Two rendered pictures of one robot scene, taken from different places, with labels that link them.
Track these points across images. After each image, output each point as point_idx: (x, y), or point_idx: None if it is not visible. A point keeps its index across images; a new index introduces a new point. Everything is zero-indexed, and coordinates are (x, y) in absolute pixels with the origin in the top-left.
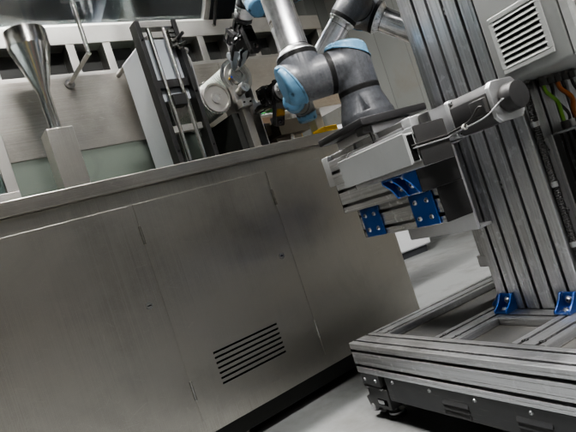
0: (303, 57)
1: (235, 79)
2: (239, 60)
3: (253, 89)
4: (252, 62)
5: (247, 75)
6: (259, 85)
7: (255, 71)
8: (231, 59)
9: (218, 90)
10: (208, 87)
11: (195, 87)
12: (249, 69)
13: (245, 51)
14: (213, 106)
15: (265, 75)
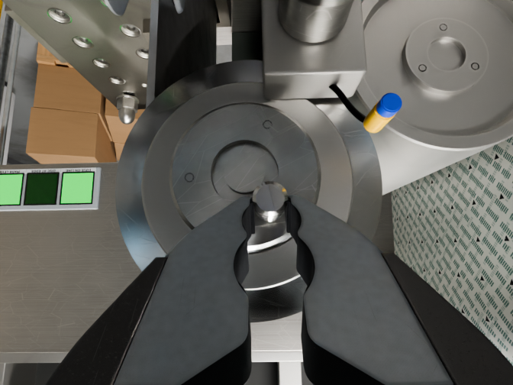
0: None
1: (295, 133)
2: (247, 265)
3: (70, 250)
4: (31, 341)
5: (156, 171)
6: (43, 261)
7: (33, 308)
8: (405, 267)
9: (419, 103)
10: (488, 125)
11: None
12: (55, 318)
13: (178, 362)
14: (478, 8)
15: (6, 289)
